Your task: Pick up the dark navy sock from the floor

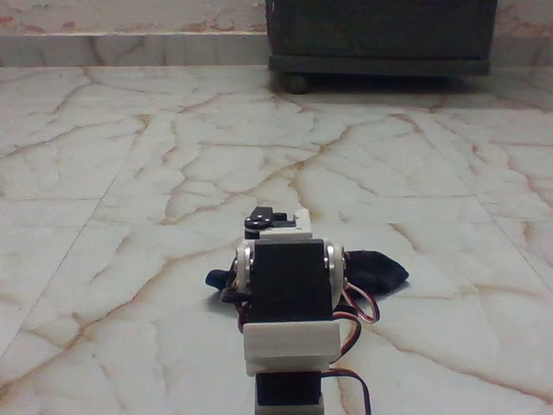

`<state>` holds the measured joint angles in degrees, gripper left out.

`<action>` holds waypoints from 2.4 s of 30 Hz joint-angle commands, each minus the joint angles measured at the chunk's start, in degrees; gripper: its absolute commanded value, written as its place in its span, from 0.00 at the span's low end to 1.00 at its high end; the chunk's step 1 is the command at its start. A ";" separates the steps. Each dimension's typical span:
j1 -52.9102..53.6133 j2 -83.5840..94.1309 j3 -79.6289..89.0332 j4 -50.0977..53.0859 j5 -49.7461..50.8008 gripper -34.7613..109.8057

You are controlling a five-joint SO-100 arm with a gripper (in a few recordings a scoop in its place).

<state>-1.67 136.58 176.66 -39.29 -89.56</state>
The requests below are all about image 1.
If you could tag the dark blue cloth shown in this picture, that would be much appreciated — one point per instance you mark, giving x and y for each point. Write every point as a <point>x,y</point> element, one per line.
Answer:
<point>380,272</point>

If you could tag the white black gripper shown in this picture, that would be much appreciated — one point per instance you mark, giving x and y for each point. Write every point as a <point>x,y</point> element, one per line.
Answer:
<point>286,226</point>

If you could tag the dark wooden cabinet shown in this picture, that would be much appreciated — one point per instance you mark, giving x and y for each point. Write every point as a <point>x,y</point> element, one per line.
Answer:
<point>380,30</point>

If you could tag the white black SO-100 robot arm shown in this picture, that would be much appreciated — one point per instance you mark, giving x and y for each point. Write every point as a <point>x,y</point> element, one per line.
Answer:
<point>288,281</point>

